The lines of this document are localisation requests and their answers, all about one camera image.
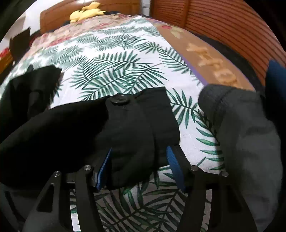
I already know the black button-up coat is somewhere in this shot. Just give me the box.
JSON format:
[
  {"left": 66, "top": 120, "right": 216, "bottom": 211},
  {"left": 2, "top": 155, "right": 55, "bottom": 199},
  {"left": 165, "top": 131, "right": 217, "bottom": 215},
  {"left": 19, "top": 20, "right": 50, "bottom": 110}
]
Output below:
[{"left": 1, "top": 66, "right": 180, "bottom": 195}]

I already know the grey sleeved forearm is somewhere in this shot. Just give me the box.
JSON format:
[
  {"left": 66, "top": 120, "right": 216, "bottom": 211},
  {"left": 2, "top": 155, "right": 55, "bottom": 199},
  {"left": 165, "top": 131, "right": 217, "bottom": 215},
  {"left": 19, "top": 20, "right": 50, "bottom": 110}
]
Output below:
[{"left": 198, "top": 84, "right": 285, "bottom": 231}]

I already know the brown lettered blanket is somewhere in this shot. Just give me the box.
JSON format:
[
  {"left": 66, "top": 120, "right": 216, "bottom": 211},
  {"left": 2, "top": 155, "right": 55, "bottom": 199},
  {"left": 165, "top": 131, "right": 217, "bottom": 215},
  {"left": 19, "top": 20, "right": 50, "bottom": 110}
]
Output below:
[{"left": 153, "top": 22, "right": 255, "bottom": 91}]

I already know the palm leaf print bedsheet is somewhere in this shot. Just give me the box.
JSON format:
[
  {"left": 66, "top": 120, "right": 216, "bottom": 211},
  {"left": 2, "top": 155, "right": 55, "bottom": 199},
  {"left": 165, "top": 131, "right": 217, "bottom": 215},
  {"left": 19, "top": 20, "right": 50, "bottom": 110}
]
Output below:
[{"left": 1, "top": 16, "right": 224, "bottom": 231}]

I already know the blue cloth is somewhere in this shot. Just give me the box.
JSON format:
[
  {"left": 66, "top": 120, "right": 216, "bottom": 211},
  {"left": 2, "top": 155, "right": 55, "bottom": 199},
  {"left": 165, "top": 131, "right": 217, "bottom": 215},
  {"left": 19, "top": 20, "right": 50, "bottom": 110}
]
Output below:
[{"left": 265, "top": 60, "right": 286, "bottom": 98}]

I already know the floral quilt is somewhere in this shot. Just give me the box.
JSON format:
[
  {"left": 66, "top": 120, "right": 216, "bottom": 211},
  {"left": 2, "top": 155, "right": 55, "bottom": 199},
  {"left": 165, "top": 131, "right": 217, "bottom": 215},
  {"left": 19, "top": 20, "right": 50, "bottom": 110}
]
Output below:
[{"left": 28, "top": 14, "right": 136, "bottom": 56}]

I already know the wooden slatted wardrobe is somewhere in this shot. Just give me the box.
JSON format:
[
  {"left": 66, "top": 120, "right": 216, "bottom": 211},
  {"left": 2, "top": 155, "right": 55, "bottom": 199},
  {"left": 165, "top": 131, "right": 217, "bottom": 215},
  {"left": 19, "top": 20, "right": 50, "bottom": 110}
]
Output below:
[{"left": 150, "top": 0, "right": 285, "bottom": 84}]

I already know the dark wooden chair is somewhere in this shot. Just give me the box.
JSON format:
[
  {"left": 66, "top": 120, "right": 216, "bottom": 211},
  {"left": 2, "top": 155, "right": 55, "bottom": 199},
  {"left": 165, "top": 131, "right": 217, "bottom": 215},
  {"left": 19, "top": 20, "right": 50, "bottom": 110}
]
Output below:
[{"left": 9, "top": 27, "right": 31, "bottom": 64}]

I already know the wooden bed headboard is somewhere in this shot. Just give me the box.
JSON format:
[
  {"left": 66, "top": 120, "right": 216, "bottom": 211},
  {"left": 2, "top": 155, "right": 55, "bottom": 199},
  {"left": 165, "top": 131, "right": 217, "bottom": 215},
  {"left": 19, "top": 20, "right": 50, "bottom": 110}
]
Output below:
[{"left": 40, "top": 0, "right": 141, "bottom": 34}]

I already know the yellow plush toy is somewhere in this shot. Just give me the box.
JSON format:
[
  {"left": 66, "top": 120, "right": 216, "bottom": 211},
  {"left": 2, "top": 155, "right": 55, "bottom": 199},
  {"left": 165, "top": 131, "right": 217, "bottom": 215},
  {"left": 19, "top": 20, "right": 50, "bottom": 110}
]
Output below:
[{"left": 69, "top": 2, "right": 106, "bottom": 23}]

